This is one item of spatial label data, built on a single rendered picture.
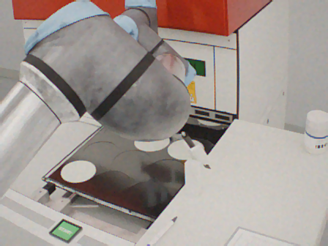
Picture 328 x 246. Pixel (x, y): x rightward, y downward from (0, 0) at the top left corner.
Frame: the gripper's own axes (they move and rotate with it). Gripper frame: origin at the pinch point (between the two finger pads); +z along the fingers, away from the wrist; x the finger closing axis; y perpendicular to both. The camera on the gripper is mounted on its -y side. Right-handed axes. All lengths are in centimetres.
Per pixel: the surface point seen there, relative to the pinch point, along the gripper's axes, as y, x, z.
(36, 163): 11.4, 37.9, 17.2
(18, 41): 272, 118, 57
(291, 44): 138, -92, 32
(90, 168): -4.2, 17.3, 9.3
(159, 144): 4.8, -2.0, 9.2
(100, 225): -25.2, 14.1, 11.3
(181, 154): -1.1, -7.7, 9.3
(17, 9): 42, 44, -27
